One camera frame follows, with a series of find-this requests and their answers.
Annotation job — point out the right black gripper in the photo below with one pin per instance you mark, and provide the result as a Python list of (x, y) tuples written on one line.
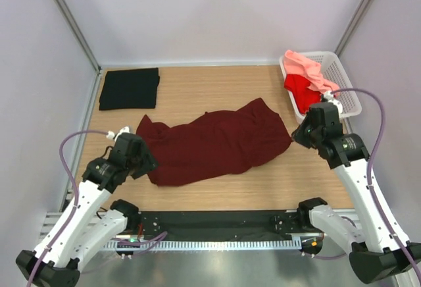
[(298, 134)]

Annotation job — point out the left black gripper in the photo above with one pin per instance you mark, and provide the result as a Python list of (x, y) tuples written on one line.
[(148, 162)]

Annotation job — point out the dark red t shirt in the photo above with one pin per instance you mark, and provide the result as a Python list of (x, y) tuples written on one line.
[(215, 144)]

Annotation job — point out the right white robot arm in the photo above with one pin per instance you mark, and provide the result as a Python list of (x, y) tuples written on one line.
[(379, 248)]

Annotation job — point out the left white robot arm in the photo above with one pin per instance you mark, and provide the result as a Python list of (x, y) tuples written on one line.
[(60, 258)]

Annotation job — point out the bright red t shirt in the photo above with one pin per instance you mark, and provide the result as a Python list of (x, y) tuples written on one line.
[(303, 96)]

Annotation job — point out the folded black t shirt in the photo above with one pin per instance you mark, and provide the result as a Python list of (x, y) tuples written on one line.
[(130, 89)]

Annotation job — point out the pink t shirt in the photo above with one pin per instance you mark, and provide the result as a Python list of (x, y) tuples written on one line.
[(296, 63)]

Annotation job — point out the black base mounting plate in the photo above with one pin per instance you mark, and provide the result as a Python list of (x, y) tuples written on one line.
[(220, 226)]

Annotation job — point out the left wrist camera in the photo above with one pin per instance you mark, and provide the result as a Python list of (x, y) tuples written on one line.
[(125, 129)]

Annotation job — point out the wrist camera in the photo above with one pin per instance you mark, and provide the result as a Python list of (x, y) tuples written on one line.
[(125, 129), (330, 98)]

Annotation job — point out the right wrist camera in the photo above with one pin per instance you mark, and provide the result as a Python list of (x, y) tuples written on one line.
[(330, 98)]

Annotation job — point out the aluminium front rail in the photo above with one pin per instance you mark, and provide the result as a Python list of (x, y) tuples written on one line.
[(52, 218)]

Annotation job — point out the white slotted cable duct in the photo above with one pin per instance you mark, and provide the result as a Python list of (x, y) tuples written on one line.
[(206, 246)]

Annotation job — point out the right aluminium frame post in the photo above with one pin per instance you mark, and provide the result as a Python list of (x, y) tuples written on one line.
[(353, 24)]

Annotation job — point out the aluminium frame post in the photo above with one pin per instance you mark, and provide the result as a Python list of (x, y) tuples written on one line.
[(75, 29), (353, 24)]

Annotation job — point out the left aluminium frame post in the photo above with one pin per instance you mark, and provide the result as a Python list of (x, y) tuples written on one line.
[(75, 29)]

